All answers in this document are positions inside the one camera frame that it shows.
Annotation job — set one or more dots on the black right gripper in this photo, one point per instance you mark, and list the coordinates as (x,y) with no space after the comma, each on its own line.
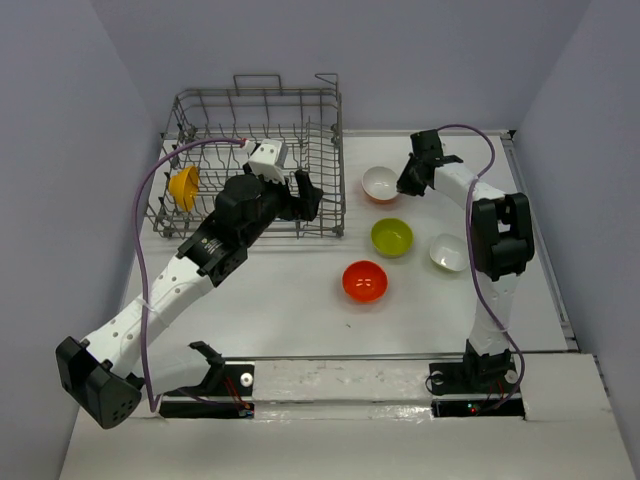
(405,186)

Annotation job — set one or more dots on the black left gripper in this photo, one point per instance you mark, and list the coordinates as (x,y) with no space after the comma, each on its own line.
(302,209)

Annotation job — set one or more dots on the white bowl orange outside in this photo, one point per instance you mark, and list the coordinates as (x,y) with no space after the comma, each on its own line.
(379,184)

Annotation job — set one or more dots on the red orange bowl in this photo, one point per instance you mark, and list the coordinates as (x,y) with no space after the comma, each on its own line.
(364,281)

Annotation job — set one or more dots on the yellow bowl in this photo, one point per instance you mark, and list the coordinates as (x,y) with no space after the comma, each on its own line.
(184,187)

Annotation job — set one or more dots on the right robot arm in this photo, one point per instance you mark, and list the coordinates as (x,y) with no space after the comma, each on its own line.
(500,244)

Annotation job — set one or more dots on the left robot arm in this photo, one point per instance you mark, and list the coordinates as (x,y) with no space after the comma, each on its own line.
(108,371)

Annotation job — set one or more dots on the lime green bowl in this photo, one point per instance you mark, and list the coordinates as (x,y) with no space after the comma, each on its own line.
(391,237)

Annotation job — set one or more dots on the white bowl green outside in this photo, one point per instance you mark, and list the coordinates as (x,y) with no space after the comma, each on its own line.
(449,252)

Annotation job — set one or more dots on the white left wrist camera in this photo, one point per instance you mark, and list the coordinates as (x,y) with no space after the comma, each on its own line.
(266,158)

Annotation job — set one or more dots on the grey wire dish rack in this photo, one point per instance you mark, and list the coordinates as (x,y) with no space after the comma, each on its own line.
(307,118)

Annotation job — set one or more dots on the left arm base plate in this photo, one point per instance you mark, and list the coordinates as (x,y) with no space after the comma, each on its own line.
(230,398)

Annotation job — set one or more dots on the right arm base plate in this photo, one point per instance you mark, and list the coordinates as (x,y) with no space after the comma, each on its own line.
(452,397)

